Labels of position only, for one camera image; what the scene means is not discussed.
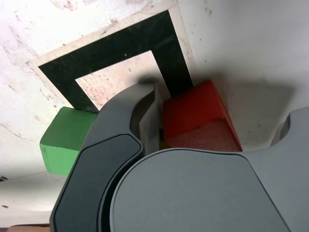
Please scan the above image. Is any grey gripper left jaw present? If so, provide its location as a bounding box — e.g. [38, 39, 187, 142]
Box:
[49, 81, 161, 232]

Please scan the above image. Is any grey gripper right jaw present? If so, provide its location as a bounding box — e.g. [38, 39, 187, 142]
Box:
[110, 106, 309, 232]

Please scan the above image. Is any green cube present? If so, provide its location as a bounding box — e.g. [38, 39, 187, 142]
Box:
[40, 107, 98, 176]

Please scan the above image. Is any red cube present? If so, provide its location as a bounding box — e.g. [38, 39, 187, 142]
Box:
[163, 79, 243, 152]

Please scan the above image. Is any black tape square outline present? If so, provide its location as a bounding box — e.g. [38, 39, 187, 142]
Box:
[38, 9, 195, 114]

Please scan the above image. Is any person's hand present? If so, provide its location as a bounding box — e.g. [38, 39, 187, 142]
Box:
[9, 224, 51, 232]

